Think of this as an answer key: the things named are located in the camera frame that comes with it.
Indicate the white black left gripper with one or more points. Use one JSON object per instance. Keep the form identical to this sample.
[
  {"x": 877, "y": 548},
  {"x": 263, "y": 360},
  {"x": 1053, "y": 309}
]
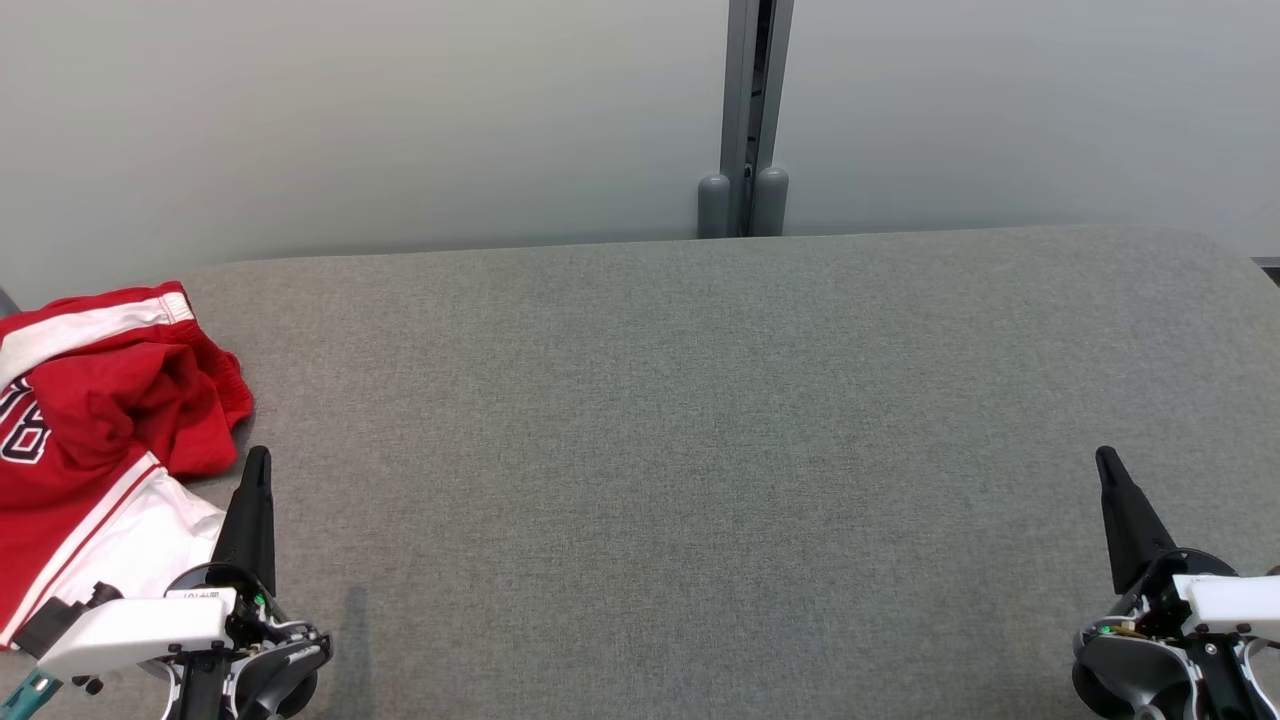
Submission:
[{"x": 130, "y": 630}]

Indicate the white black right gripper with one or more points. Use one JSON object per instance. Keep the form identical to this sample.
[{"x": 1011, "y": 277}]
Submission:
[{"x": 1230, "y": 600}]

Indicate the red shorts white stripe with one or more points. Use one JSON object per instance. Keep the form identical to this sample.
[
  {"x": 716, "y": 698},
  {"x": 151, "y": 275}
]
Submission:
[{"x": 190, "y": 400}]

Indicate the red white basketball jersey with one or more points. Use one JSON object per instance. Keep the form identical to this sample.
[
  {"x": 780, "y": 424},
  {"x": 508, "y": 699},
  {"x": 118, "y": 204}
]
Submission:
[{"x": 90, "y": 520}]

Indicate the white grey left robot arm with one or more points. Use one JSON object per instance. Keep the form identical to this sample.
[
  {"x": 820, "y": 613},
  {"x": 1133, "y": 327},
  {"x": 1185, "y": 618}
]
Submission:
[{"x": 285, "y": 665}]

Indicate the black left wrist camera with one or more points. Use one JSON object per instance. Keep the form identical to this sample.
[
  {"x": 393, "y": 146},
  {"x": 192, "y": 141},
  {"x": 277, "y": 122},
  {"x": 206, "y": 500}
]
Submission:
[{"x": 55, "y": 620}]

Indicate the grey cylinder post foot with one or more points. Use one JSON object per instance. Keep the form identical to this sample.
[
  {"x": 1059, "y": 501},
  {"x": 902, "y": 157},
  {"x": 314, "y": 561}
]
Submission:
[
  {"x": 714, "y": 205},
  {"x": 770, "y": 200}
]

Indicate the grey metal partition post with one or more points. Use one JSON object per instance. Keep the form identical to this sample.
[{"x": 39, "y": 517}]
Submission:
[{"x": 745, "y": 90}]

